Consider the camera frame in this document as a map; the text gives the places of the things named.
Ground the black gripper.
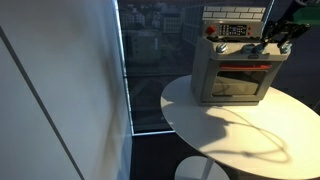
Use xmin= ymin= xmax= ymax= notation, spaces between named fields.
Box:
xmin=260 ymin=18 xmax=312 ymax=54

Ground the blue oven knob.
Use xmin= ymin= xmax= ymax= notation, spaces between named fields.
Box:
xmin=253 ymin=45 xmax=267 ymax=55
xmin=215 ymin=42 xmax=229 ymax=54
xmin=240 ymin=44 xmax=255 ymax=55

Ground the red round timer knob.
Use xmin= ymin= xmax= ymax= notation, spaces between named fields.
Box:
xmin=205 ymin=25 xmax=217 ymax=36

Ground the grey toy oven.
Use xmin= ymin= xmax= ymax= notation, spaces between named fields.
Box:
xmin=190 ymin=5 xmax=294 ymax=107

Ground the grey oven door with window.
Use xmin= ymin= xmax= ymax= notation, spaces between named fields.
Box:
xmin=200 ymin=59 xmax=284 ymax=103

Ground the white round table base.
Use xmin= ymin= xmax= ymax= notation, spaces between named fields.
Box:
xmin=174 ymin=155 xmax=232 ymax=180

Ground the red oven door handle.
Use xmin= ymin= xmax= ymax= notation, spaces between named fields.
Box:
xmin=219 ymin=63 xmax=274 ymax=71

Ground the white window frame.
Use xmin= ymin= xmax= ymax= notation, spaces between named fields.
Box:
xmin=113 ymin=0 xmax=176 ymax=137

